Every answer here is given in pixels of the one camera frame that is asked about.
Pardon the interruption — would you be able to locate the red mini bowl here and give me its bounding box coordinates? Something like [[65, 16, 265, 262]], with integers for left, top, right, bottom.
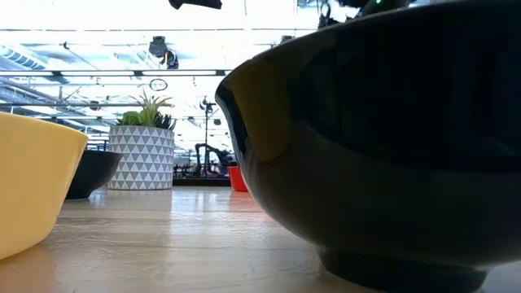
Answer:
[[226, 164, 250, 193]]

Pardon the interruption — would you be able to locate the floral patterned black bowl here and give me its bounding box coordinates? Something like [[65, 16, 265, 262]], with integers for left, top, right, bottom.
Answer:
[[64, 149, 124, 201], [214, 0, 521, 293]]

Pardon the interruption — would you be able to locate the yellow mini bowl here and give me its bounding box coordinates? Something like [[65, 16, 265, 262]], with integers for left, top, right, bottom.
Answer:
[[0, 111, 90, 261]]

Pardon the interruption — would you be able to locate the black light stand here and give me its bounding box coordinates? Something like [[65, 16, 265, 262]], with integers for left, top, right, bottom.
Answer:
[[199, 95, 217, 177]]

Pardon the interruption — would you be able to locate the green succulent plant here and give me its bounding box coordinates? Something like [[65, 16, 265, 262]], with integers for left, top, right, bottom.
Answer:
[[115, 90, 177, 132]]

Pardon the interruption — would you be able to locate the white triangle-patterned plant pot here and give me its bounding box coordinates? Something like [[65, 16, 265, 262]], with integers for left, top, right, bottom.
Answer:
[[106, 125, 177, 191]]

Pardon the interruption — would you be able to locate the black ceiling-mounted device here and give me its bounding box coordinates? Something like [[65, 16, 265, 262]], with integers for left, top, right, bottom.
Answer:
[[147, 35, 181, 71]]

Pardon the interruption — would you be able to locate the black hanging ring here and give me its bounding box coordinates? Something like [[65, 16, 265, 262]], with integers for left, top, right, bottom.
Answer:
[[148, 77, 169, 93]]

